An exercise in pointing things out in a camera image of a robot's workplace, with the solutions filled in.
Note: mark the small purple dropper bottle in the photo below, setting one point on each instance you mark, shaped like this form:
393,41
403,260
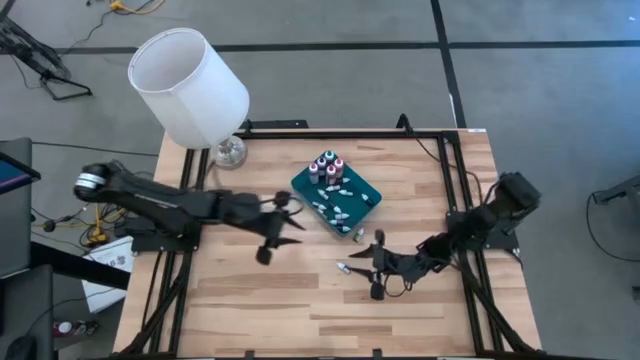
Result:
318,205

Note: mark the red white can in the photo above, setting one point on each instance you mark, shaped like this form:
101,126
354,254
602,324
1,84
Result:
64,327

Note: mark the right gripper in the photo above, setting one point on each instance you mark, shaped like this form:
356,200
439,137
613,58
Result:
407,267

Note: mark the tall orange-capped coloring bottle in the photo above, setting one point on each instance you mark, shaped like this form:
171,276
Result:
338,164

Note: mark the black computer mouse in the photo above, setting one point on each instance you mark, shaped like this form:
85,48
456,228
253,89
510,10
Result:
20,348

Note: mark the tall green-capped coloring bottle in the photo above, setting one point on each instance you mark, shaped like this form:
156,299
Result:
328,155

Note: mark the tall pink-capped coloring bottle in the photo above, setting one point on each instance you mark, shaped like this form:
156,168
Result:
313,170

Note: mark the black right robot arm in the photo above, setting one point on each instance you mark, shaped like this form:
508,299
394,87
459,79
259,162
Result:
500,205

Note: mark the teal plastic bin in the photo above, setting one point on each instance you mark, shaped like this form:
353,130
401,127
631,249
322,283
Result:
303,186

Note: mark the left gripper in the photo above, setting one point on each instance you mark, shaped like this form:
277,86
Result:
265,220

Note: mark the black power strip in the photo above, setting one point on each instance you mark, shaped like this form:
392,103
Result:
280,124

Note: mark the black tripod stand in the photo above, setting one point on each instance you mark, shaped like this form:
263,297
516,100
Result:
22,45

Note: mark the white sticker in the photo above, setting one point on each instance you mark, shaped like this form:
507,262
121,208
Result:
477,130

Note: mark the white cardboard box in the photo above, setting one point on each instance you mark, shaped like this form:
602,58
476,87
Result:
107,280

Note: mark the laptop with blue screen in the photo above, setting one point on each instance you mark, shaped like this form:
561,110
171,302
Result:
12,175

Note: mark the grey cabinet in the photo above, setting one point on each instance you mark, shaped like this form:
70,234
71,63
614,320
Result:
15,225

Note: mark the white-shade silver table lamp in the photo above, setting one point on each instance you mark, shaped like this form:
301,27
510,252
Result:
190,90

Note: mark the small green-label dropper bottle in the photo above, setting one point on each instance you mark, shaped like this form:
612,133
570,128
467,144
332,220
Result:
332,188

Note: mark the black floor beam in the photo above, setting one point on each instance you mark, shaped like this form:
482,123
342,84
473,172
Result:
75,265

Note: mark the dark grey desk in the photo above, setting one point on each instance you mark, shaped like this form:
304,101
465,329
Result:
25,300

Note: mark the small dark red dropper bottle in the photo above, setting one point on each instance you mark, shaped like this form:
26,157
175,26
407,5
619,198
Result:
367,199

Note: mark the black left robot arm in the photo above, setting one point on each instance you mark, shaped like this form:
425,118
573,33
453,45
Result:
150,200

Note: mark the black aluminium table frame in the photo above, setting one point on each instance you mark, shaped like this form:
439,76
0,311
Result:
350,134

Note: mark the tall red-capped coloring bottle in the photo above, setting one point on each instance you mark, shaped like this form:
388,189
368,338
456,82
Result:
330,172

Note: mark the tall black-capped coloring bottle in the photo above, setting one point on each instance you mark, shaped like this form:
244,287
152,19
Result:
321,163

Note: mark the grey stand base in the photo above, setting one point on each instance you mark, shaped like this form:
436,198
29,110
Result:
625,190

